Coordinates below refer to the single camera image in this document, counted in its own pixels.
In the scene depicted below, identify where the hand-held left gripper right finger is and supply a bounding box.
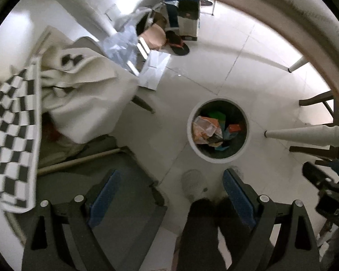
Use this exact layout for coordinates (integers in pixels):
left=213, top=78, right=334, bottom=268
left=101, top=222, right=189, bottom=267
left=223, top=168, right=321, bottom=271

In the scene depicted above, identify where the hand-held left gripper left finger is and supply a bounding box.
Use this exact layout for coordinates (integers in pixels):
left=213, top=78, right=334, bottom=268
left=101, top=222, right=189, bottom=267
left=21, top=169, right=122, bottom=271

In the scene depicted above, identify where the white round trash bin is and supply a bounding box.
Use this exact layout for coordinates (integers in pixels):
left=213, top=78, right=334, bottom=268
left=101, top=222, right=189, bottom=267
left=187, top=98, right=249, bottom=164

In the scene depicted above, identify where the person's right leg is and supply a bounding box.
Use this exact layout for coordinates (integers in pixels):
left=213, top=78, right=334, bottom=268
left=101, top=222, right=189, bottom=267
left=217, top=196, right=253, bottom=271

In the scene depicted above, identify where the person's leg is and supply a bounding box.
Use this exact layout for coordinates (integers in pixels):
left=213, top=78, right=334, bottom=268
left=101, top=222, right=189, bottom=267
left=217, top=196, right=253, bottom=271
left=177, top=198, right=226, bottom=271

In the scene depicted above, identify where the grey floor mat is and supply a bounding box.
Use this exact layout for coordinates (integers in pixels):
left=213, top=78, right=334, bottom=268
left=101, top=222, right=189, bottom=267
left=35, top=146, right=168, bottom=263

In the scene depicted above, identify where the white turned table leg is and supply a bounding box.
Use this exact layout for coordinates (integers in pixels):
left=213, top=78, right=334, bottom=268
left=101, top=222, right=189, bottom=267
left=287, top=56, right=308, bottom=73
left=264, top=124, right=339, bottom=148

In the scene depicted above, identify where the white shoe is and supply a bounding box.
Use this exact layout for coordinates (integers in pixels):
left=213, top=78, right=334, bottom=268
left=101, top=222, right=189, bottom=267
left=181, top=169, right=209, bottom=201

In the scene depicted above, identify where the wooden stick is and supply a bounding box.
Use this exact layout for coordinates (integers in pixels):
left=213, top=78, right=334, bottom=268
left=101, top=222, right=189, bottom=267
left=37, top=147, right=122, bottom=176

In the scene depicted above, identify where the teal packet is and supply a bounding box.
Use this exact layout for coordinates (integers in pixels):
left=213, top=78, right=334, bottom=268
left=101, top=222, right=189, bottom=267
left=215, top=134, right=234, bottom=151

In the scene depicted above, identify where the person's left leg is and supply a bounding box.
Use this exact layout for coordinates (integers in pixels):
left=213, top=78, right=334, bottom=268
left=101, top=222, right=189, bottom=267
left=177, top=198, right=226, bottom=271

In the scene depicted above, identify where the crumpled clear plastic wrapper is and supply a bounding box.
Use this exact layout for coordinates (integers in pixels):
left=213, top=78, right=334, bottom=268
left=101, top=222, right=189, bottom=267
left=192, top=115, right=223, bottom=145

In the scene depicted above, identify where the green packet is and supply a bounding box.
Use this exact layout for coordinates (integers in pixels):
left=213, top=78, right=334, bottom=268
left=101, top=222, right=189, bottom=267
left=208, top=111, right=227, bottom=121

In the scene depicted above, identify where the white sofa cover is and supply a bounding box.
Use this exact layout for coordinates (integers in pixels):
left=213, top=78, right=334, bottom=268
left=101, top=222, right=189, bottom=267
left=39, top=36, right=139, bottom=145

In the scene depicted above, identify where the black white checkered cloth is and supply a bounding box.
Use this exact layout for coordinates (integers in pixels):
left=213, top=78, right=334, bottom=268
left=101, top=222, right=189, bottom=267
left=0, top=58, right=43, bottom=213

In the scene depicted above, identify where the flat white cardboard sheet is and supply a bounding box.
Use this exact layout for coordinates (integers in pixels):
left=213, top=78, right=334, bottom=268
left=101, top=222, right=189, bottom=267
left=137, top=51, right=172, bottom=90

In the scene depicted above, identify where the clear plastic bag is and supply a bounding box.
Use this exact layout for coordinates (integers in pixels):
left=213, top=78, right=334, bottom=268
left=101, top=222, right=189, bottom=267
left=102, top=24, right=139, bottom=72

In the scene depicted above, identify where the black orange sandal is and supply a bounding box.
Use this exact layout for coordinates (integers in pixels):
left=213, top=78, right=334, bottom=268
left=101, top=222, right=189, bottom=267
left=165, top=30, right=190, bottom=56

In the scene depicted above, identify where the white round table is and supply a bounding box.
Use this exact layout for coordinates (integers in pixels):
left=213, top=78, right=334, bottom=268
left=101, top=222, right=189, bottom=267
left=169, top=0, right=339, bottom=110

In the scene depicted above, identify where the printed cardboard box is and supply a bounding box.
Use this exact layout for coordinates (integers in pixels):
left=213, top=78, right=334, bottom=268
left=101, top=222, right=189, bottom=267
left=177, top=0, right=202, bottom=42

